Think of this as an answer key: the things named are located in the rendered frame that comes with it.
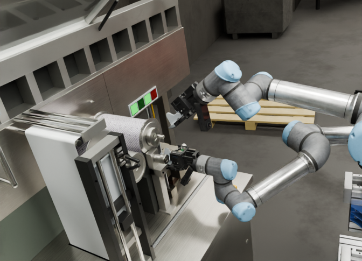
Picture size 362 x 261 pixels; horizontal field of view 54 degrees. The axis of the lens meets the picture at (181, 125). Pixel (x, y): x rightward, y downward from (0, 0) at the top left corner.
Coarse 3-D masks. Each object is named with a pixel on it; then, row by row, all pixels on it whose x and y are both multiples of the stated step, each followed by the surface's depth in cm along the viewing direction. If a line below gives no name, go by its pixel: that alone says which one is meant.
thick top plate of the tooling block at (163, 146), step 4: (164, 144) 178; (168, 144) 178; (164, 148) 175; (168, 148) 175; (172, 148) 174; (176, 148) 174; (172, 172) 162; (176, 172) 161; (180, 172) 160; (184, 172) 163; (172, 176) 163; (176, 176) 162; (180, 176) 161
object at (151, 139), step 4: (152, 128) 140; (156, 128) 142; (148, 132) 139; (152, 132) 140; (156, 132) 142; (148, 136) 139; (152, 136) 140; (156, 136) 142; (148, 140) 139; (152, 140) 140; (156, 140) 143; (148, 144) 141; (152, 144) 141; (156, 144) 143
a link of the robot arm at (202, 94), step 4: (200, 84) 118; (196, 88) 119; (200, 88) 117; (204, 88) 116; (200, 92) 117; (204, 92) 117; (200, 96) 118; (204, 96) 118; (208, 96) 117; (212, 96) 117; (204, 100) 119; (208, 100) 119; (212, 100) 120
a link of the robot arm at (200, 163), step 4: (200, 156) 143; (204, 156) 143; (208, 156) 143; (200, 160) 141; (204, 160) 140; (196, 164) 142; (200, 164) 141; (204, 164) 140; (196, 168) 142; (200, 168) 141; (204, 168) 140; (200, 172) 142; (204, 172) 141
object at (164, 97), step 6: (162, 96) 234; (156, 102) 239; (162, 102) 236; (168, 102) 241; (162, 108) 239; (168, 108) 242; (162, 114) 242; (162, 120) 244; (168, 120) 244; (162, 126) 247; (168, 126) 245; (162, 132) 250; (168, 132) 247; (168, 138) 250; (174, 138) 254; (174, 144) 255
